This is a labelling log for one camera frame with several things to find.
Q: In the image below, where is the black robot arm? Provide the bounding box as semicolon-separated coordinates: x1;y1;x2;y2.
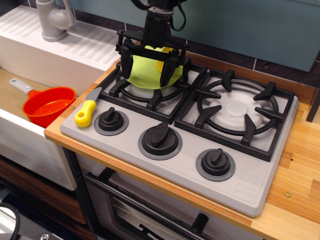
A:
115;0;188;87

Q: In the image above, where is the grey toy faucet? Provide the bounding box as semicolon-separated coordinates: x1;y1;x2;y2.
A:
36;0;76;42

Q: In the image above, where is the light green round plate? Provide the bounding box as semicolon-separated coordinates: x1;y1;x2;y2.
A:
122;46;184;90

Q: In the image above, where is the yellow handled toy knife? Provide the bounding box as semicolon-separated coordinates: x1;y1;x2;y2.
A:
74;87;102;128

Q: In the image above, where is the white toy sink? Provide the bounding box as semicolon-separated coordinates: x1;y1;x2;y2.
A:
0;5;118;191

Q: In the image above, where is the black oven door handle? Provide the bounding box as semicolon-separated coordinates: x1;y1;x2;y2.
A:
84;168;208;240

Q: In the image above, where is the yellow toy corn cob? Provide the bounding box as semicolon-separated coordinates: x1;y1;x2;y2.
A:
155;47;173;73

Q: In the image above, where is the white left burner disc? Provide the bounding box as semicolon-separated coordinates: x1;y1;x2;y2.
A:
119;84;183;115

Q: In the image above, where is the orange pot grey handle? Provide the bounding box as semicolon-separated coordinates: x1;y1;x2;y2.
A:
9;78;76;128

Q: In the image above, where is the black stove knob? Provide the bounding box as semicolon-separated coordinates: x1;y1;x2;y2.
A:
94;107;129;136
195;148;236;182
138;123;183;161

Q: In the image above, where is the black right stove knob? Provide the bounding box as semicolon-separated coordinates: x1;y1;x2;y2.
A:
195;148;236;182

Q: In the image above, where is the white burner disc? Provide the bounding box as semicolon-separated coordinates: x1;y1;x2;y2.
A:
119;84;183;115
202;89;267;131

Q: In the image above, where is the black braided cable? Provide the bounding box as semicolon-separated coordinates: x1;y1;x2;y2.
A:
0;201;21;240

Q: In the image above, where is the grey toy stove top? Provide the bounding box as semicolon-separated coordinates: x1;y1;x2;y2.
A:
60;64;299;217

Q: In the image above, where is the black middle stove knob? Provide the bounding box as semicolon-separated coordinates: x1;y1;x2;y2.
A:
138;123;183;161

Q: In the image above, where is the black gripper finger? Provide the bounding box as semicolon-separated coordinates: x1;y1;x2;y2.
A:
160;56;180;87
121;48;133;79

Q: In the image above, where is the white right burner disc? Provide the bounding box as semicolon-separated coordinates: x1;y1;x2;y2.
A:
202;89;267;131

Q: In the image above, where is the black right burner grate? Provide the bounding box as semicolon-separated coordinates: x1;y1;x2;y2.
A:
174;69;299;162

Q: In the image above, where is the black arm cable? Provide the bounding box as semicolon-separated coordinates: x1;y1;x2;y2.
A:
168;0;188;32

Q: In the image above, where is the black burner grate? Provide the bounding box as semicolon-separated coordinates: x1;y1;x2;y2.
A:
174;69;299;162
98;58;208;124

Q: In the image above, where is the black left stove knob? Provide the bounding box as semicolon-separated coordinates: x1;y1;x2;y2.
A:
94;107;129;136

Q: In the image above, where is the black left burner grate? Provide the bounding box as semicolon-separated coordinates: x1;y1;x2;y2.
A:
98;58;208;124

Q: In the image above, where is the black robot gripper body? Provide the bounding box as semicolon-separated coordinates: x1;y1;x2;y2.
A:
116;15;187;66

